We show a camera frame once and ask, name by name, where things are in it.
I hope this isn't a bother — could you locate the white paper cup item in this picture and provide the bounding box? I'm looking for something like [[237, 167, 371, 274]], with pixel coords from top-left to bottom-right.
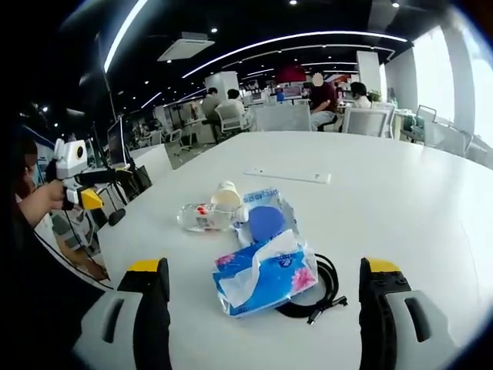
[[210, 180, 243, 210]]

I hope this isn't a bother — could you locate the person's left hand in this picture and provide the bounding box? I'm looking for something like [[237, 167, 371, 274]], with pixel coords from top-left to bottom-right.
[[37, 182, 66, 212]]

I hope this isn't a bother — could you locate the white office chair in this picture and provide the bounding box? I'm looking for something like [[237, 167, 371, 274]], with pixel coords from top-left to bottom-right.
[[341, 106, 391, 138], [214, 101, 248, 136]]

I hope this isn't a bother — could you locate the white table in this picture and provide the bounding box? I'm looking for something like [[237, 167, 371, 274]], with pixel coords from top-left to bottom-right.
[[96, 130, 493, 370]]

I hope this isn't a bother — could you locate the computer monitor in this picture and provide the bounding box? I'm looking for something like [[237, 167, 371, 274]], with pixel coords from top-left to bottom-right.
[[106, 116, 129, 167]]

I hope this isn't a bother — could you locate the clear blue-printed plastic bag item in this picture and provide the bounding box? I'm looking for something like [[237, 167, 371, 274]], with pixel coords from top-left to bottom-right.
[[230, 187, 302, 248]]

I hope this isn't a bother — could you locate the ceiling air conditioner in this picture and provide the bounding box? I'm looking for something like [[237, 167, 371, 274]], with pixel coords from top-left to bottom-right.
[[156, 31, 216, 62]]

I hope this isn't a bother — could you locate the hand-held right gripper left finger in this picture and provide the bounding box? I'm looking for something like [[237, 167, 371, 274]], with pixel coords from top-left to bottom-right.
[[72, 257, 173, 370]]

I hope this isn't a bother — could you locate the clear plastic bottle item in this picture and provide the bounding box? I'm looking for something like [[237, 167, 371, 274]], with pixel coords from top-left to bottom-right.
[[176, 201, 250, 234]]

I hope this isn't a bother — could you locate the blue tissue pack item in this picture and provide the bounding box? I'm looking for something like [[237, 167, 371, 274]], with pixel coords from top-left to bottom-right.
[[211, 230, 319, 319]]

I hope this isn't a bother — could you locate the grey mesh office chair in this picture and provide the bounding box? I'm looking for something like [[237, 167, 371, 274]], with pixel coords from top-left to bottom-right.
[[252, 104, 314, 133]]

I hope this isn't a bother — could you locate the blue round item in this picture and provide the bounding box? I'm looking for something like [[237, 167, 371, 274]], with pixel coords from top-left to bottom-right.
[[247, 203, 283, 243]]

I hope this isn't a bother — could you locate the black cable item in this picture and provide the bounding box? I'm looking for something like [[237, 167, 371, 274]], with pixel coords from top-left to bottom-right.
[[273, 252, 350, 325]]

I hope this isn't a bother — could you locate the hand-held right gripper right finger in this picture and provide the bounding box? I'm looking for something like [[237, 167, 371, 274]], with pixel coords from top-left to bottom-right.
[[357, 257, 460, 370]]

